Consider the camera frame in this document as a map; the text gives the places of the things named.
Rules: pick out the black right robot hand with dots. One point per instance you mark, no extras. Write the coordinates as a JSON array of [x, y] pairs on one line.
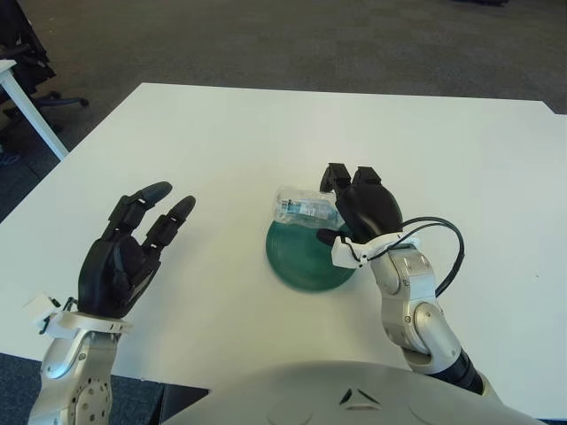
[[372, 212]]

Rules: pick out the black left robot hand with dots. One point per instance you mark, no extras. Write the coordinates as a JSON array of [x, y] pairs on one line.
[[111, 270]]

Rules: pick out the clear plastic bottle blue cap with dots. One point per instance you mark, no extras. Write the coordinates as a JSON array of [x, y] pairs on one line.
[[301, 206]]

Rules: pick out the green round plate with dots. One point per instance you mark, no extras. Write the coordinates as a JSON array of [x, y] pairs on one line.
[[301, 265]]

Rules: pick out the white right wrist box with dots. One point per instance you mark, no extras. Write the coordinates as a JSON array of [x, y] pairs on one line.
[[343, 254]]

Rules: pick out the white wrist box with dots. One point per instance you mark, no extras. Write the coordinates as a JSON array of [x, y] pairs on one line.
[[37, 307], [343, 254]]

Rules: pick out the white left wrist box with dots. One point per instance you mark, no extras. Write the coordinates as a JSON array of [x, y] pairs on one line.
[[37, 307]]

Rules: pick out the white side table leg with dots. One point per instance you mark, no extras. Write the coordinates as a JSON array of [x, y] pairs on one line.
[[31, 110]]

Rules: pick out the grey robot torso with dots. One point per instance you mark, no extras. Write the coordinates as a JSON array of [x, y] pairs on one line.
[[310, 394]]

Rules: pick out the black office chair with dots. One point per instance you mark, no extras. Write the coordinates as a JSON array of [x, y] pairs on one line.
[[26, 57]]

